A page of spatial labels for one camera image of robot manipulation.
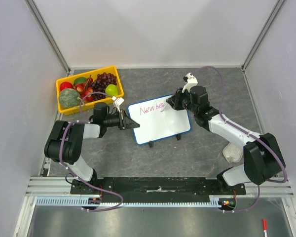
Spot red apple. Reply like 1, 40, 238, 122
60, 81, 74, 91

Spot red yellow small fruits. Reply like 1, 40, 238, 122
74, 82, 94, 102

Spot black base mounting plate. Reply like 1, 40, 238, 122
70, 176, 247, 203

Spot blue framed whiteboard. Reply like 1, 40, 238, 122
128, 94, 191, 145

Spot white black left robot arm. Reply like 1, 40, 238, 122
44, 102, 140, 195

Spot dark purple grape bunch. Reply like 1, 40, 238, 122
91, 73, 117, 100

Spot aluminium frame rail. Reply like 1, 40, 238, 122
25, 177, 71, 197

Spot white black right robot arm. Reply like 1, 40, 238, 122
166, 86, 287, 195

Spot green apple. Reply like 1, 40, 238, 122
105, 84, 119, 96

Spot white bead eraser pad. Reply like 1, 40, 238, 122
222, 143, 243, 163

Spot green netted melon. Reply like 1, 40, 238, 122
58, 88, 81, 109

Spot red marker pen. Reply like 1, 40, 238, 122
262, 219, 268, 237

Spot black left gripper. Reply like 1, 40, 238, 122
104, 109, 140, 130

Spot green lime fruit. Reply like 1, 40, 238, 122
74, 77, 87, 86

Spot yellow plastic fruit bin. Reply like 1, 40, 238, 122
56, 66, 124, 115

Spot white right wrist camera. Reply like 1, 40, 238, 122
182, 73, 198, 92

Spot grey slotted cable duct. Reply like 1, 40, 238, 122
37, 195, 221, 207

